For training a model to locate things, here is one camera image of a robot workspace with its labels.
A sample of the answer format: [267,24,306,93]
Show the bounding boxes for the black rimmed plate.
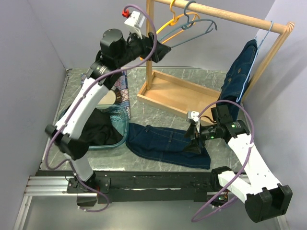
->
[98,86,122,105]

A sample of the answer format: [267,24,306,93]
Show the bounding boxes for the denim garment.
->
[126,123,211,170]

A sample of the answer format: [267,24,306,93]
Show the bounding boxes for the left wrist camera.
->
[122,9,145,39]

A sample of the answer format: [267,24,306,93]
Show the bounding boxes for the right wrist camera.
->
[187,111,201,132]

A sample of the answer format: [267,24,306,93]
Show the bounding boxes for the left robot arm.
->
[45,29,171,193]

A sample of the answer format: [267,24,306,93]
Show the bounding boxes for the purple cable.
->
[44,4,158,213]
[191,99,255,223]

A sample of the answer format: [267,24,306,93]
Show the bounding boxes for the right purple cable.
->
[191,99,255,223]

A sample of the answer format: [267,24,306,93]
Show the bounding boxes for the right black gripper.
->
[182,122,220,154]

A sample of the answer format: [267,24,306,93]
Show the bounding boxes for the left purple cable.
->
[44,4,158,213]

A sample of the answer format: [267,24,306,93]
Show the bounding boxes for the wooden clothes rack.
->
[137,0,295,117]

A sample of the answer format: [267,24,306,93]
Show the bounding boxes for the patterned blue placemat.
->
[96,71,131,119]

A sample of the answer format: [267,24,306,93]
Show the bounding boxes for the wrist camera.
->
[122,9,145,39]
[187,111,201,132]

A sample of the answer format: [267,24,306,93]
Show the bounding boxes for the blue denim skirt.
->
[217,39,259,120]

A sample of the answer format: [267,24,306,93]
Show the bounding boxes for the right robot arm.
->
[185,105,293,223]

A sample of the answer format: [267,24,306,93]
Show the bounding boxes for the black garment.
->
[80,108,123,146]

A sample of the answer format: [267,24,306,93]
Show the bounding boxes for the grey-blue plastic hanger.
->
[157,1,218,48]

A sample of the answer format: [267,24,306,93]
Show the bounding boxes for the light blue wire hanger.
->
[236,21,274,104]

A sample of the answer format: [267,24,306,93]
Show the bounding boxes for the yellow plastic hanger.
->
[140,0,201,60]

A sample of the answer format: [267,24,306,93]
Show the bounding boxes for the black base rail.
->
[64,170,240,204]

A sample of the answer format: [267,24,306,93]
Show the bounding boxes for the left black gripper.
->
[115,26,171,67]

